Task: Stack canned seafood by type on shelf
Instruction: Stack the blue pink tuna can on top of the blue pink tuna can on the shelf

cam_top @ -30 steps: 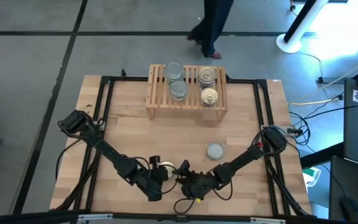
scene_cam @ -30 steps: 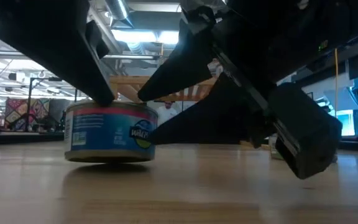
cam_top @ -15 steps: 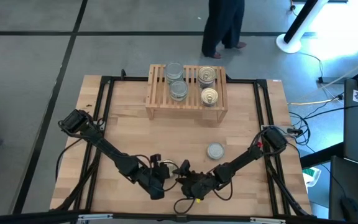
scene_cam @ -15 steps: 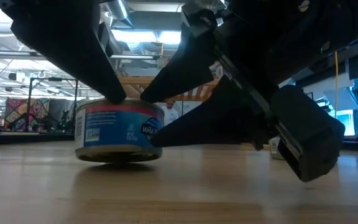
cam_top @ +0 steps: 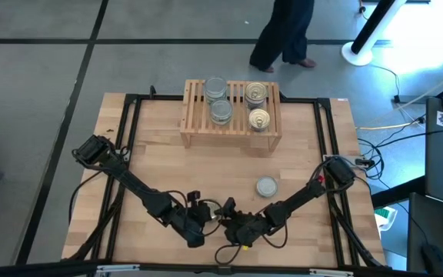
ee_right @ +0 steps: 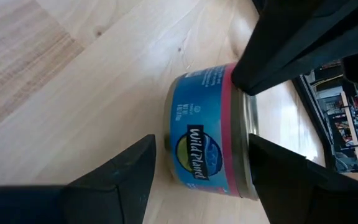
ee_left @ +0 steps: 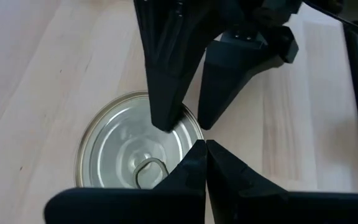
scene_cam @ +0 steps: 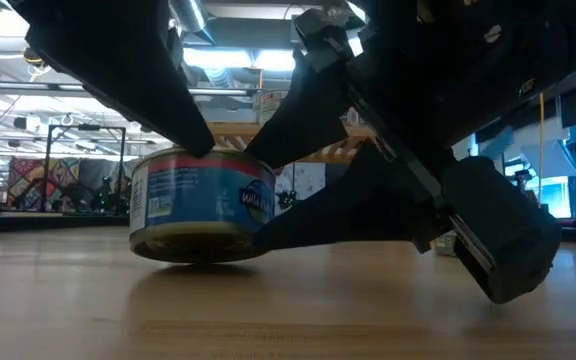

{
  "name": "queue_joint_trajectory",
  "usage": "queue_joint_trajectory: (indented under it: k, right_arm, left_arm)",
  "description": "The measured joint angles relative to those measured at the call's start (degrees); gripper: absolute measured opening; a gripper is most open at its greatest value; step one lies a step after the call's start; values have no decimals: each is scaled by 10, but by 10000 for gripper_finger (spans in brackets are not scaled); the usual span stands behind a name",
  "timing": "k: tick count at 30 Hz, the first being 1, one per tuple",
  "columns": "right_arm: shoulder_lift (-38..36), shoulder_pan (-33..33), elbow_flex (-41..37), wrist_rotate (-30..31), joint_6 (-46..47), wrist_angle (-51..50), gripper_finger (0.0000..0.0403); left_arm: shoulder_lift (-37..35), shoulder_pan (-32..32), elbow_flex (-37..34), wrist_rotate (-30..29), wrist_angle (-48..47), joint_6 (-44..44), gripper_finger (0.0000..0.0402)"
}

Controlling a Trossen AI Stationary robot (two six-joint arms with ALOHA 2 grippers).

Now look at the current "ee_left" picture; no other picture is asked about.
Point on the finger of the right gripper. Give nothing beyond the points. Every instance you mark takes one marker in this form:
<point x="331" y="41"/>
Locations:
<point x="166" y="77"/>
<point x="222" y="84"/>

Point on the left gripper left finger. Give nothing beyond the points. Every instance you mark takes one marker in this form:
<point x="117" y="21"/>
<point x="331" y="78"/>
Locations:
<point x="172" y="202"/>

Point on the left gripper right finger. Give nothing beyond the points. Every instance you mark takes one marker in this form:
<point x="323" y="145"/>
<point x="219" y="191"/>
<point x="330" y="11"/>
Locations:
<point x="247" y="205"/>

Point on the Wild Planet blue tuna can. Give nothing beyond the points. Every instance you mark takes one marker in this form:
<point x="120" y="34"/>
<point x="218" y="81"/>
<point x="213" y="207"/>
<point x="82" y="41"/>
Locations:
<point x="117" y="149"/>

